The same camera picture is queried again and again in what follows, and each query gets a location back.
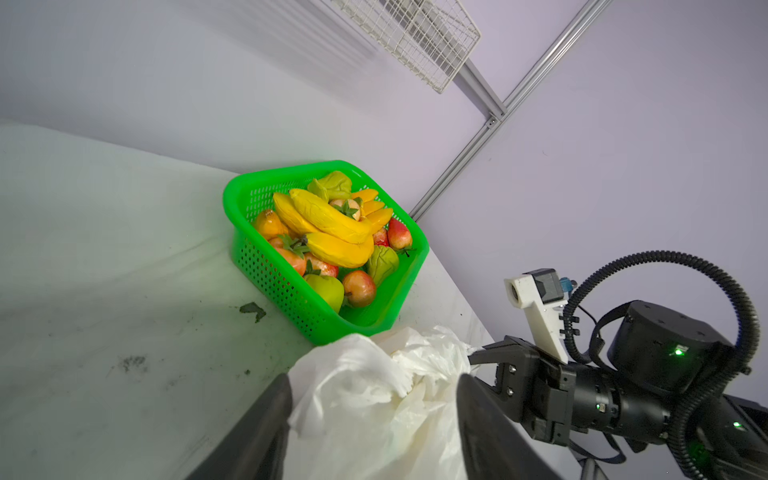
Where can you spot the fake red apple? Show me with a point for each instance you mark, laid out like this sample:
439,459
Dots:
359,289

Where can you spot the fake yellow banana bunch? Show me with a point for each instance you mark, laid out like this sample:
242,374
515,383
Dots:
328,233

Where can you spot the white plastic bag lemon print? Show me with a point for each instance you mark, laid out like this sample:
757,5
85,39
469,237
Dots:
381,407

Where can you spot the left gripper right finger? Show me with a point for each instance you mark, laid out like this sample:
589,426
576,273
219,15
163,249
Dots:
491,446

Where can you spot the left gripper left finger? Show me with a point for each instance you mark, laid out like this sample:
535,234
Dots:
256,446

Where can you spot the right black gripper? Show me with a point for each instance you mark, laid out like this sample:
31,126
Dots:
656,356

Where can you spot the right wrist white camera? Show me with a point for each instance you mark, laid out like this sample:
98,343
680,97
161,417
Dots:
542,298

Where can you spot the fake green starfruit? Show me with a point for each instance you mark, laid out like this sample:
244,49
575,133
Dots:
334,186

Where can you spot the white wire wall basket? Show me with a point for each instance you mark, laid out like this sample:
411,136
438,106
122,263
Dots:
433,39

